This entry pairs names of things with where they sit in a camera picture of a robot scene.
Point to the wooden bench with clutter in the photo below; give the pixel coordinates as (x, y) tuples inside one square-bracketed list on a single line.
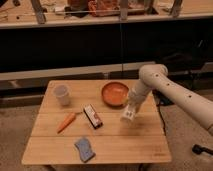
[(52, 13)]

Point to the blue sponge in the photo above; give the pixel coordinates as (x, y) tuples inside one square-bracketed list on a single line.
[(85, 149)]

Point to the orange bowl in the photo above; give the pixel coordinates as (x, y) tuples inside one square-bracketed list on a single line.
[(114, 94)]

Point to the translucent plastic cup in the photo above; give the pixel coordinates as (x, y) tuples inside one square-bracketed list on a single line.
[(62, 95)]

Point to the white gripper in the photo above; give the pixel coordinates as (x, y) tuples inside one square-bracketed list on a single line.
[(134, 101)]

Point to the black floor object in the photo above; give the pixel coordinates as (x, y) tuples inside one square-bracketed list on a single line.
[(197, 149)]

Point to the brown snack box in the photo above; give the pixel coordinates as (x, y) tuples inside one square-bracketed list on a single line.
[(92, 116)]

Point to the orange toy carrot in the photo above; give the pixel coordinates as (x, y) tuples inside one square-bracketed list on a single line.
[(67, 121)]

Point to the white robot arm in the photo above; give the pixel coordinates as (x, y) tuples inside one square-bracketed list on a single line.
[(154, 76)]

